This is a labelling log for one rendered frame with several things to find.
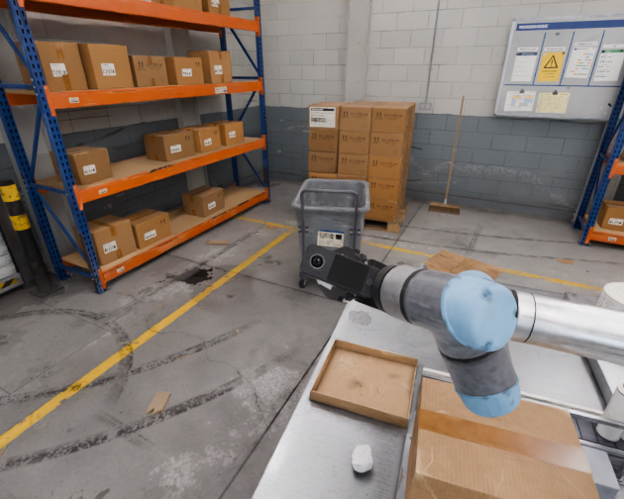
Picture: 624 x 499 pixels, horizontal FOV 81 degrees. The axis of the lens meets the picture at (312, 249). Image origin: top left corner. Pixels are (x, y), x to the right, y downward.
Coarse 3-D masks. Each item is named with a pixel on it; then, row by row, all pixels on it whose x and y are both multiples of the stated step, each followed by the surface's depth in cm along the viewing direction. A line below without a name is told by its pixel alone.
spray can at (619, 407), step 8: (616, 392) 93; (616, 400) 93; (608, 408) 96; (616, 408) 94; (608, 416) 96; (616, 416) 94; (600, 424) 98; (600, 432) 98; (608, 432) 97; (616, 432) 96; (608, 440) 97; (616, 440) 97
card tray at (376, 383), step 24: (336, 360) 131; (360, 360) 131; (384, 360) 131; (408, 360) 128; (336, 384) 121; (360, 384) 121; (384, 384) 121; (408, 384) 121; (360, 408) 110; (384, 408) 112; (408, 408) 112
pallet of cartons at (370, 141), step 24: (312, 120) 416; (336, 120) 407; (360, 120) 397; (384, 120) 389; (408, 120) 406; (312, 144) 427; (336, 144) 417; (360, 144) 408; (384, 144) 398; (408, 144) 438; (312, 168) 441; (336, 168) 431; (360, 168) 420; (384, 168) 410; (384, 192) 421; (384, 216) 433
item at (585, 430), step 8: (576, 424) 102; (584, 424) 102; (592, 424) 102; (576, 432) 100; (584, 432) 100; (592, 432) 100; (584, 440) 98; (592, 440) 98; (600, 440) 98; (616, 448) 96
